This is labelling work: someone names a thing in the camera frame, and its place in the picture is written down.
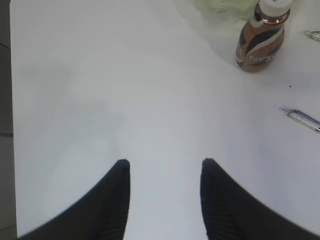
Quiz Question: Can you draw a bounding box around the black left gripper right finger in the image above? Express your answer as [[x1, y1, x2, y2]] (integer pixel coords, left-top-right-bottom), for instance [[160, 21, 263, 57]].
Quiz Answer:
[[200, 158, 320, 240]]

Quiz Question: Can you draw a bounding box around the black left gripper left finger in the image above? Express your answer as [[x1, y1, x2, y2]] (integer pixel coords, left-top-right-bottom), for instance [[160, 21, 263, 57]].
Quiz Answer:
[[20, 159, 131, 240]]

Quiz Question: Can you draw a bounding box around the Nescafe coffee bottle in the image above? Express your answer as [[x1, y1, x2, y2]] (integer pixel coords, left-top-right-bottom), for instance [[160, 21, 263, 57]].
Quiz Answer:
[[235, 0, 293, 73]]

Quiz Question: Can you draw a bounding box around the white grey pen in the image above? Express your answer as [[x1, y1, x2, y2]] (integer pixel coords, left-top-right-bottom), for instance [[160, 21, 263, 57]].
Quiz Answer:
[[279, 107, 320, 133]]

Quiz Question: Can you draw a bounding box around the cream white pen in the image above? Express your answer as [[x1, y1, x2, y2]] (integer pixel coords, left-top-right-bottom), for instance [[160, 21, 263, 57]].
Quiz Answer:
[[301, 30, 320, 42]]

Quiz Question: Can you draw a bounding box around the green wavy glass plate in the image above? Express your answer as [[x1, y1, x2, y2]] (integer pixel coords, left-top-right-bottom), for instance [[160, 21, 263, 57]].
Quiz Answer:
[[192, 0, 259, 21]]

